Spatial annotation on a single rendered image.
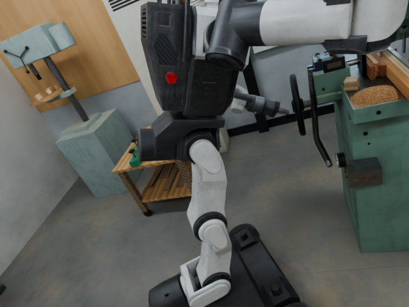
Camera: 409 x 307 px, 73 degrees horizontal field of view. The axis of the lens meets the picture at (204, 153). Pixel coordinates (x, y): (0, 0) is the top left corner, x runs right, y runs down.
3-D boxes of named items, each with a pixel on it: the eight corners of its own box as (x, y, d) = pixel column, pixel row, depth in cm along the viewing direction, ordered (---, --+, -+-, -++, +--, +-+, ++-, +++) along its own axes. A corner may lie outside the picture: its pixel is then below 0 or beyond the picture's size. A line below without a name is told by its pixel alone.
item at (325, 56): (312, 65, 122) (310, 53, 119) (339, 58, 118) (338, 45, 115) (316, 75, 111) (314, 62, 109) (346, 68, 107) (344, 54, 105)
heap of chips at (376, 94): (349, 97, 101) (348, 87, 99) (394, 87, 96) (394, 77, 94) (355, 108, 93) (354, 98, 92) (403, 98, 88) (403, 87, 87)
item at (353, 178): (344, 175, 119) (342, 161, 115) (377, 172, 115) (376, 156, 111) (348, 189, 112) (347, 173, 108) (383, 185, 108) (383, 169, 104)
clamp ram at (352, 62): (342, 71, 119) (340, 50, 115) (361, 66, 117) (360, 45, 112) (346, 78, 112) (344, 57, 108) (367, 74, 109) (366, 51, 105)
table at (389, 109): (308, 72, 147) (307, 61, 144) (373, 56, 136) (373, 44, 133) (325, 130, 99) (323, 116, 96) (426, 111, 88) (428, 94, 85)
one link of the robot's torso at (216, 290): (195, 315, 125) (184, 299, 119) (185, 279, 142) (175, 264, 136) (235, 293, 127) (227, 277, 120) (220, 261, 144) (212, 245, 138)
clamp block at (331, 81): (312, 83, 128) (310, 64, 123) (344, 75, 123) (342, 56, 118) (316, 96, 116) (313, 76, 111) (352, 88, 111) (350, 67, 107)
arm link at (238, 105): (250, 117, 145) (229, 112, 145) (254, 99, 147) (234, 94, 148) (254, 109, 134) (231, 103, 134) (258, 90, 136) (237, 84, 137)
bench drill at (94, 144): (111, 170, 326) (22, 35, 247) (156, 161, 307) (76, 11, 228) (91, 198, 287) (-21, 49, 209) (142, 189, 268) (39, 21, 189)
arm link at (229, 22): (252, 45, 55) (199, 47, 63) (269, 64, 63) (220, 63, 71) (266, -11, 55) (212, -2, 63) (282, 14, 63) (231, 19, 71)
